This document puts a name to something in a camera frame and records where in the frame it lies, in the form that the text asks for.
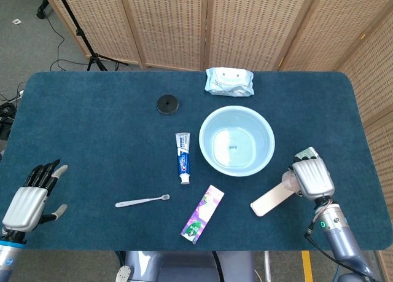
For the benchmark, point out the small green soap packet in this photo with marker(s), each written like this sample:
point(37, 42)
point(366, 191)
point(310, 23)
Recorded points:
point(307, 153)

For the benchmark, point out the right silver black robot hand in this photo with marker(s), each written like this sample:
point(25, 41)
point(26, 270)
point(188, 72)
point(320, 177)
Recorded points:
point(313, 177)

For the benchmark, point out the purple green toothpaste carton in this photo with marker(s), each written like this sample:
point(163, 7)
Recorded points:
point(201, 216)

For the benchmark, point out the white toothbrush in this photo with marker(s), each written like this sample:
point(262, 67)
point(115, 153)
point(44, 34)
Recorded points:
point(138, 201)

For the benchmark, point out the dark blue table mat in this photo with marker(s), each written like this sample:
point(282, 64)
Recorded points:
point(92, 134)

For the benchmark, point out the wicker folding screen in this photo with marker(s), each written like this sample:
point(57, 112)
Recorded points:
point(172, 24)

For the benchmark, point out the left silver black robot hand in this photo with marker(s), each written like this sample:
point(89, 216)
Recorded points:
point(26, 205)

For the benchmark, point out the black round disc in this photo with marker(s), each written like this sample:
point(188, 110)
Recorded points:
point(167, 104)

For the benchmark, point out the small white floor tag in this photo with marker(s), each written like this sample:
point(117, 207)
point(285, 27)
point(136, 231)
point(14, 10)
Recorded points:
point(16, 21)

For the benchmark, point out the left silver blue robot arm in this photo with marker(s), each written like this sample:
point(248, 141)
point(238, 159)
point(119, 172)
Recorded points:
point(7, 257)

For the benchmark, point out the black tripod stand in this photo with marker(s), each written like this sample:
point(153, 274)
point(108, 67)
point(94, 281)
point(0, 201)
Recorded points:
point(92, 53)

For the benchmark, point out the pink mesh bath loofah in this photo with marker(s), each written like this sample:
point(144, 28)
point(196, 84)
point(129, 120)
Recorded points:
point(288, 180)

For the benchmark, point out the blue white toothpaste tube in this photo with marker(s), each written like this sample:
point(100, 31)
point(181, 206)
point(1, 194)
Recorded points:
point(183, 159)

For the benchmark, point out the light blue wet wipes pack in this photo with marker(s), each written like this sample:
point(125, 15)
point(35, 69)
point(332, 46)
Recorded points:
point(228, 82)

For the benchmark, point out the black stand foot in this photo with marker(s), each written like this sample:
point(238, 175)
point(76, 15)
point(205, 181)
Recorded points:
point(43, 10)

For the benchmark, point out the grey blue robot torso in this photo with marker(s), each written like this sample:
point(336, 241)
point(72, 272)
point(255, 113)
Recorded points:
point(184, 266)

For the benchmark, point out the light blue plastic basin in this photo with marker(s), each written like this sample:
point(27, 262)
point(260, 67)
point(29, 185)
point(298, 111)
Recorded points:
point(212, 159)

